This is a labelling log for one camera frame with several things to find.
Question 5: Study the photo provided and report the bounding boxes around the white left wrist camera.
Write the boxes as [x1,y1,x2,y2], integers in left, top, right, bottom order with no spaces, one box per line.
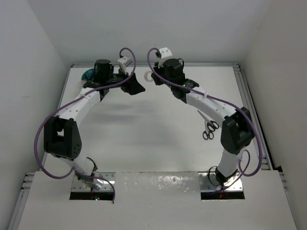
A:
[117,56,132,72]

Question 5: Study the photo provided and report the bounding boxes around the teal round divided container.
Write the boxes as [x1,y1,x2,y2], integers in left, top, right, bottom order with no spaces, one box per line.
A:
[81,69,94,82]

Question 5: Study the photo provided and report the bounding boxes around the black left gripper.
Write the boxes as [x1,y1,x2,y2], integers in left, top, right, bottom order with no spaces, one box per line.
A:
[105,66,144,95]

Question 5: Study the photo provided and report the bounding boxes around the large black handled scissors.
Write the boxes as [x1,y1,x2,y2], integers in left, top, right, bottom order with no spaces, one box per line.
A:
[197,110,220,132]

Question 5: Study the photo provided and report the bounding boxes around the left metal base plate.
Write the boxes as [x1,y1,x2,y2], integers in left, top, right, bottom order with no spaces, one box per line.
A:
[71,172,115,192]

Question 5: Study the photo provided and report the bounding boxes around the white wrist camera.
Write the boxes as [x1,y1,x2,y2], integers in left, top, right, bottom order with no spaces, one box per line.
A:
[156,47,173,68]
[117,56,132,72]

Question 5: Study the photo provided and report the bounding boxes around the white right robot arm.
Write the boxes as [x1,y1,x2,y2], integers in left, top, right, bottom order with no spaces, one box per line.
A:
[151,58,256,185]

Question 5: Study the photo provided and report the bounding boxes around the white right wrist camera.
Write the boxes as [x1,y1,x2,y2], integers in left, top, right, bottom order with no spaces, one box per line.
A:
[156,47,173,68]

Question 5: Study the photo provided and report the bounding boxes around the clear tape roll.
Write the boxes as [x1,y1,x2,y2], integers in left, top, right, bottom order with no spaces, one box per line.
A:
[144,71,154,82]

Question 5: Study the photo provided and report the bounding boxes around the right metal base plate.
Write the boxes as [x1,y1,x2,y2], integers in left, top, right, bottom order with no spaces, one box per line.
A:
[198,172,244,193]

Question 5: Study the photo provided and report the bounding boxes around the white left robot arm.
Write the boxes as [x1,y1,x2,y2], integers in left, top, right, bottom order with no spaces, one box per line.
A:
[44,56,145,176]

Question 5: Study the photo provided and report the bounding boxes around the metal base plate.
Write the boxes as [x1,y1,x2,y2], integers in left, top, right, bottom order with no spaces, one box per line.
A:
[198,172,244,193]
[71,172,115,192]

